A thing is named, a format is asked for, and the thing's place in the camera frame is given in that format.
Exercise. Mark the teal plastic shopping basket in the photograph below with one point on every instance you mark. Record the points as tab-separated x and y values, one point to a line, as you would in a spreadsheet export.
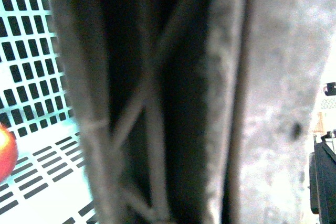
48	184

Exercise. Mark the red apple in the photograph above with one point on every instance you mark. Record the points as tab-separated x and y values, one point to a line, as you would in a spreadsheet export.
9	153

